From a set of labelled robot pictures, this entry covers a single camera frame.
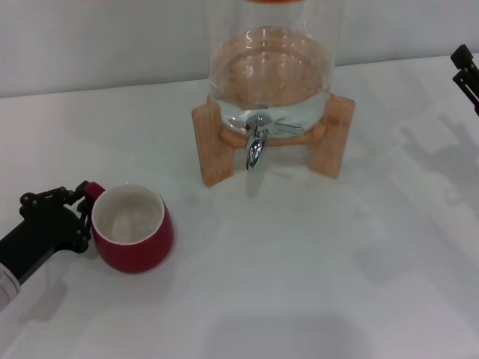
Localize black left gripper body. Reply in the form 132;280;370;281
0;207;91;284

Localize chrome faucet with lever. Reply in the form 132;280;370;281
245;114;305;172

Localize wooden dispenser stand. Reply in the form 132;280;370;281
192;92;356;187

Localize clear glass water dispenser jar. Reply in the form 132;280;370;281
207;0;342;138

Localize red ceramic cup white inside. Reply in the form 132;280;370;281
84;181;175;274

